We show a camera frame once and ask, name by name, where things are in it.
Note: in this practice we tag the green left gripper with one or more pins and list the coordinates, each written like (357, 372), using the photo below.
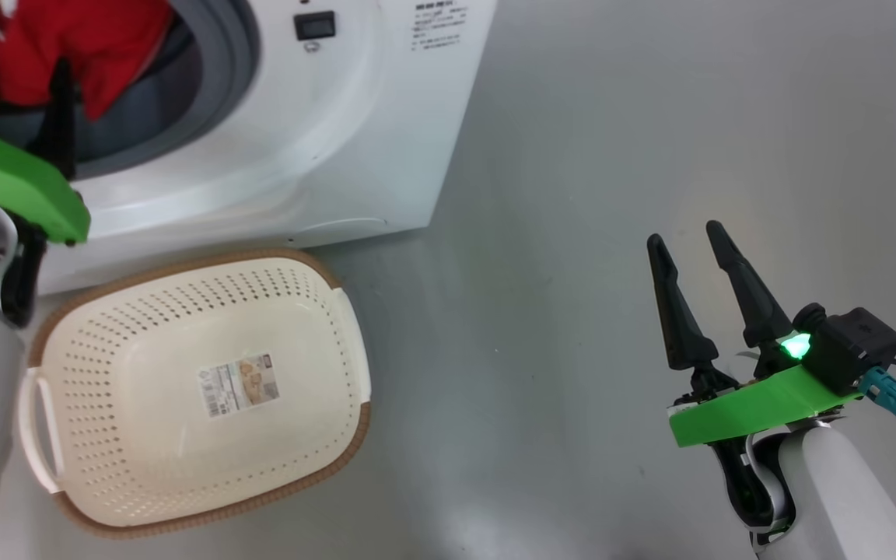
(12, 183)

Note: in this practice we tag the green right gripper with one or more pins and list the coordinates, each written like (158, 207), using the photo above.
(759, 404)

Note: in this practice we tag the red garment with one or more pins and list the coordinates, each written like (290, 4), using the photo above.
(98, 47)

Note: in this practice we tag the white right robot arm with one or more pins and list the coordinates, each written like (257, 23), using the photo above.
(845, 498)

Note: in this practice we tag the black door latch socket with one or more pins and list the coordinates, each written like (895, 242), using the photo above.
(314, 26)

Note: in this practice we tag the white washing machine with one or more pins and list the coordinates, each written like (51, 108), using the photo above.
(339, 140)

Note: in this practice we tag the cream perforated laundry basket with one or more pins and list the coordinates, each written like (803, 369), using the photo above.
(145, 435)

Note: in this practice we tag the white printed product label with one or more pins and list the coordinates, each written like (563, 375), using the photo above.
(238, 385)

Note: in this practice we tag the printed text sticker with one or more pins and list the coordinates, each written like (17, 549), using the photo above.
(436, 23)

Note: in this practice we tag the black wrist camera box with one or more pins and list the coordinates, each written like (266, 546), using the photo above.
(852, 346)

